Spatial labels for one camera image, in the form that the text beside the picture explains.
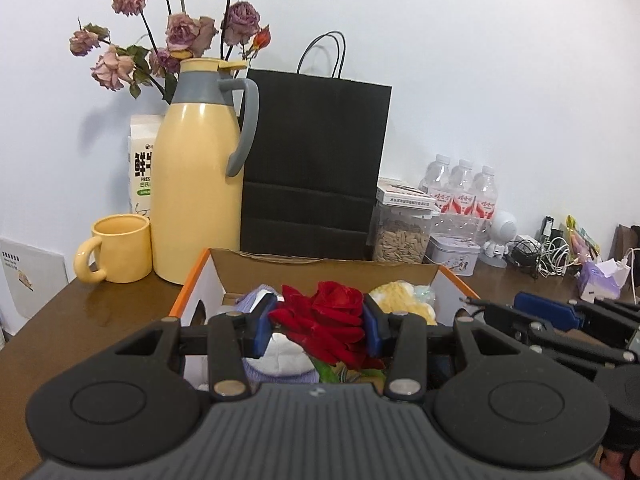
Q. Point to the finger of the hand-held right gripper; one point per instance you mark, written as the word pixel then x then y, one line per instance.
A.
pixel 505 322
pixel 545 307

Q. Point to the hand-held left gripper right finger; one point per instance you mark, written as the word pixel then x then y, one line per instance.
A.
pixel 372 330

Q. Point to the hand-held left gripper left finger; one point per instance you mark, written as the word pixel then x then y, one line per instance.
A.
pixel 265 327

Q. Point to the white tissue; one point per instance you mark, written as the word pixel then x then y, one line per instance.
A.
pixel 280 355

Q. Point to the yellow plush toy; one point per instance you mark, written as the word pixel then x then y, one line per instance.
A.
pixel 400 297

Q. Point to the red artificial rose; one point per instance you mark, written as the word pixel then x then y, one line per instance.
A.
pixel 330 320

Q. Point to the purple linen pouch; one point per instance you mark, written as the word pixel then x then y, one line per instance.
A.
pixel 280 379

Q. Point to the orange cardboard box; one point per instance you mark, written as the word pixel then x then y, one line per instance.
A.
pixel 325 270

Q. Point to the purple tissue box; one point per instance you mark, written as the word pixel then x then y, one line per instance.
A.
pixel 595 282

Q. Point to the colourful snack packets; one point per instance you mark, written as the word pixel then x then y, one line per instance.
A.
pixel 582 240

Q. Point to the black charger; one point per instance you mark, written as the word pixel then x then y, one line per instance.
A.
pixel 550 227

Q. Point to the printed tin box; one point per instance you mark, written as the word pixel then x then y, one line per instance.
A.
pixel 455 255

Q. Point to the white charger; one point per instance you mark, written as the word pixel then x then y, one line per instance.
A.
pixel 622 270

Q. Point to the white robot toy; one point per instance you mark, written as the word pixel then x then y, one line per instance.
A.
pixel 505 227

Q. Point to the clear seed container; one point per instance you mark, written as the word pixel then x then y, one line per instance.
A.
pixel 400 242

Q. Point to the clear water bottle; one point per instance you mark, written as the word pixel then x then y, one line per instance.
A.
pixel 461 187
pixel 436 180
pixel 485 195

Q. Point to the flat white box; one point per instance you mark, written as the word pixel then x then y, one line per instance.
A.
pixel 405 195

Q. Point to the yellow thermos jug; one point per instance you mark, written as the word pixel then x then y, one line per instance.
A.
pixel 195 185

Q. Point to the yellow mug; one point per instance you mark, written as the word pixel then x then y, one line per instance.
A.
pixel 125 250

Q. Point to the black paper bag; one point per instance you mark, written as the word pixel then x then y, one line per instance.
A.
pixel 315 160

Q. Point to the white milk carton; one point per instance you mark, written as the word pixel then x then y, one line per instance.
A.
pixel 142 160

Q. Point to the dried pink rose bouquet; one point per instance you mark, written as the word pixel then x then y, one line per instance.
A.
pixel 187 30

